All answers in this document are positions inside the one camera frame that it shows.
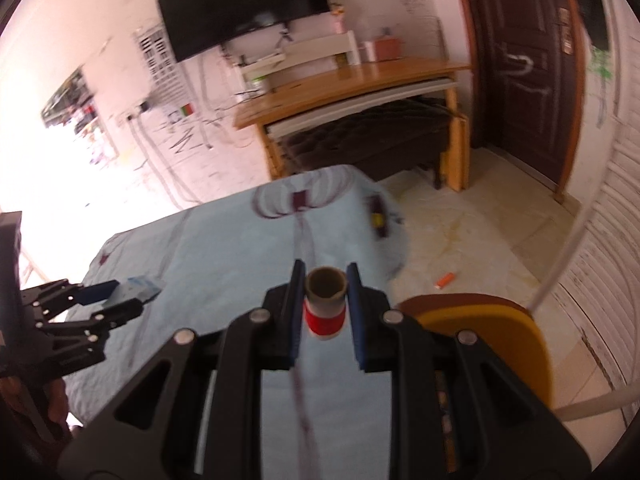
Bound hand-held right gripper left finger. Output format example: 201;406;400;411
57;259;307;480

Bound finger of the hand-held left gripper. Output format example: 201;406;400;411
20;279;121;320
35;298;146;376

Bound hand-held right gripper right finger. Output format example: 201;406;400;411
346;261;593;480

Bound clear blue plastic wrapper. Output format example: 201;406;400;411
120;275;162;305

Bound white tube with red label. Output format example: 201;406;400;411
302;266;349;338

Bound person's left hand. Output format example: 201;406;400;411
42;377;69;423

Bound light blue printed bed sheet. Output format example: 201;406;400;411
65;165;413;480

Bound wooden desk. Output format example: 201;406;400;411
232;57;473;193

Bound eye chart poster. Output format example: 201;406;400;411
134;25;188;91

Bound white desk shelf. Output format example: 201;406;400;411
240;30;361;91

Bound red tissue box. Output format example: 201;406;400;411
375;37;402;61

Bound white louvered door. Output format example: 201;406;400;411
530;0;640;426

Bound dark brown door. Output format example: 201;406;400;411
450;0;586;196

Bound black hanging bag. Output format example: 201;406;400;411
575;0;613;51

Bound clear acrylic wall organizer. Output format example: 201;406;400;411
40;67;118;166

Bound black wall television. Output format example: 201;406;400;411
155;0;331;63

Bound metal door handle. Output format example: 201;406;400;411
557;7;576;53

